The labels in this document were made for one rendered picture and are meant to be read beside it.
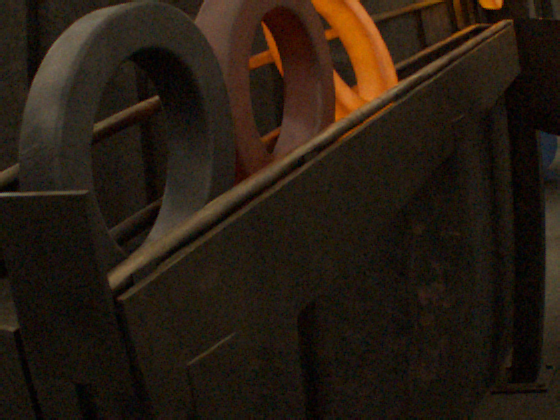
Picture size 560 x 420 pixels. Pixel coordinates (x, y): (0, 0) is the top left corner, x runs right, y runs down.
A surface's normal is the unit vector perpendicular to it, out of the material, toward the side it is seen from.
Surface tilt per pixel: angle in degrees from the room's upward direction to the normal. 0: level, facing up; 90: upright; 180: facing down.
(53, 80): 53
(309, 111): 62
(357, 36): 98
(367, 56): 77
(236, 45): 90
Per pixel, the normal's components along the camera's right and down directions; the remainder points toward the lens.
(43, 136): -0.45, -0.07
